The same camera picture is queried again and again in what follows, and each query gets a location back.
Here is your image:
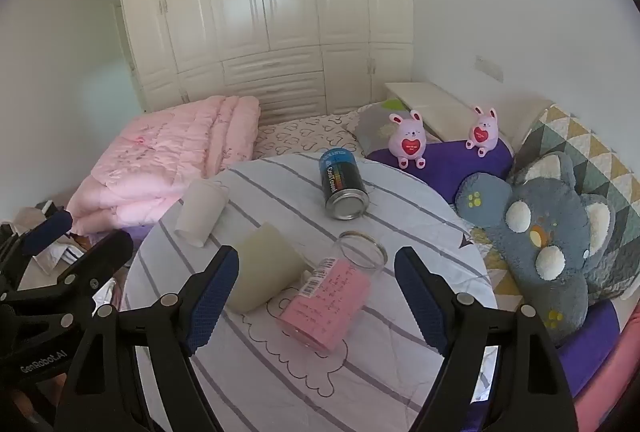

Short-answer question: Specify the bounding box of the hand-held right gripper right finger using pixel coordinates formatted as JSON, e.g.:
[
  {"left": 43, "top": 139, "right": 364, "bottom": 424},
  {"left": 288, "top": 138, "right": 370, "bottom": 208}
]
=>
[{"left": 394, "top": 247, "right": 581, "bottom": 432}]

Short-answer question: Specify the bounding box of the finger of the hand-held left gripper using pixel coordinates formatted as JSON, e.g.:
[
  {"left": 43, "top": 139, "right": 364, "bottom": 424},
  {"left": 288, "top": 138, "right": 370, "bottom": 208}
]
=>
[
  {"left": 0, "top": 229, "right": 135, "bottom": 309},
  {"left": 0, "top": 207, "right": 75, "bottom": 283}
]

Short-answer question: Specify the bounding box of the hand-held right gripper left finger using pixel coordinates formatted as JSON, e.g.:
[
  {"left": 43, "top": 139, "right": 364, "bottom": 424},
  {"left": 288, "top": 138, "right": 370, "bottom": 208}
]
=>
[{"left": 54, "top": 244, "right": 241, "bottom": 432}]

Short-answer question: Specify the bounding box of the cream plastic cup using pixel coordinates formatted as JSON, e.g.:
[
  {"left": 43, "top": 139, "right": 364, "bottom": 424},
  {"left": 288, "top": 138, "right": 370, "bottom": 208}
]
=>
[{"left": 223, "top": 222, "right": 313, "bottom": 313}]

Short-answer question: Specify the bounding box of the white translucent cup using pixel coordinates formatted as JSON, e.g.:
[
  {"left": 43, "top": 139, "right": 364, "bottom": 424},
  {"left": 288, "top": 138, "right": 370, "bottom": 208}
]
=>
[{"left": 175, "top": 179, "right": 228, "bottom": 247}]

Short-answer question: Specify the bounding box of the glass jar with pink label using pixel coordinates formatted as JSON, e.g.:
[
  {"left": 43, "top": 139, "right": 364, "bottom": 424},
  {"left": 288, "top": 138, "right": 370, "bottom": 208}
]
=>
[{"left": 277, "top": 230, "right": 388, "bottom": 354}]

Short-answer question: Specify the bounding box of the striped white table cloth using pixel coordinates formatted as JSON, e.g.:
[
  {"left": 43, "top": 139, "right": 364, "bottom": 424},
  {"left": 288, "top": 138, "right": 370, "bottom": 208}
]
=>
[{"left": 122, "top": 152, "right": 498, "bottom": 432}]

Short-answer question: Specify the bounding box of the pink folded quilt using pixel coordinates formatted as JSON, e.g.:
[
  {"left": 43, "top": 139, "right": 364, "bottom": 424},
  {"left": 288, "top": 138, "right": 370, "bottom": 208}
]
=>
[{"left": 67, "top": 95, "right": 262, "bottom": 237}]

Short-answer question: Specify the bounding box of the purple cushion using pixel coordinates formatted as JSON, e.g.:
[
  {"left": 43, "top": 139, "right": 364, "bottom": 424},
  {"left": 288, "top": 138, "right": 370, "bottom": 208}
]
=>
[{"left": 366, "top": 137, "right": 516, "bottom": 207}]

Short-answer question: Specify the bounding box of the black metal can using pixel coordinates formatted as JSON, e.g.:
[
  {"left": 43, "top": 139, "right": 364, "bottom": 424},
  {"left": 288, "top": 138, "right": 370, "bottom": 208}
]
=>
[{"left": 318, "top": 148, "right": 371, "bottom": 221}]

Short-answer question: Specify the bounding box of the grey koala plush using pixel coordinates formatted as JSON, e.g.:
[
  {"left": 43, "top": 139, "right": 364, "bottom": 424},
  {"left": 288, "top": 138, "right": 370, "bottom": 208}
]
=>
[{"left": 455, "top": 152, "right": 617, "bottom": 345}]

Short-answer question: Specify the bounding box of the large pink bunny toy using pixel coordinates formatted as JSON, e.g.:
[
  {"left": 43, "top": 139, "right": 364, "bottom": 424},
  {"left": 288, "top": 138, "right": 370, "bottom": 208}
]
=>
[{"left": 389, "top": 109, "right": 428, "bottom": 170}]

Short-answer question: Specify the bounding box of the purple bedsheet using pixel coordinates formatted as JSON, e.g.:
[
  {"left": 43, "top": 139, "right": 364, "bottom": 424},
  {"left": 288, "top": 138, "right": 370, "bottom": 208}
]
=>
[{"left": 555, "top": 299, "right": 631, "bottom": 398}]

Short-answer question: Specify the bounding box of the small pink bunny toy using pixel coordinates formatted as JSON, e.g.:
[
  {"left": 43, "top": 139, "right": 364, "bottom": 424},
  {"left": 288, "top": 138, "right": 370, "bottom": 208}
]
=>
[{"left": 465, "top": 106, "right": 499, "bottom": 157}]

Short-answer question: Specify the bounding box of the heart print bedsheet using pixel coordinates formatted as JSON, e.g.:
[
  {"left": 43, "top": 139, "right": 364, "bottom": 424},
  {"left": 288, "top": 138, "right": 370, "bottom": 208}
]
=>
[{"left": 252, "top": 111, "right": 368, "bottom": 160}]

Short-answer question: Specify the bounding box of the white bedside shelf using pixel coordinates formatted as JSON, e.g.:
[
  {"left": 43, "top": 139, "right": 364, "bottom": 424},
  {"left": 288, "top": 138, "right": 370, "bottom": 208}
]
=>
[{"left": 384, "top": 82, "right": 508, "bottom": 143}]

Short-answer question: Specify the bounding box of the white wardrobe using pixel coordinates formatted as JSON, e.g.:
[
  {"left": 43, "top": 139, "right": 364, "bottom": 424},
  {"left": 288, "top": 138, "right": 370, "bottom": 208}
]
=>
[{"left": 116, "top": 0, "right": 416, "bottom": 125}]

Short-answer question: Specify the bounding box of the white wall socket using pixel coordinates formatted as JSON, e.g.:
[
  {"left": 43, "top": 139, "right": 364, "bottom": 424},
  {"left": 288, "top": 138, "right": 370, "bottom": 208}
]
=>
[{"left": 474, "top": 56, "right": 503, "bottom": 80}]

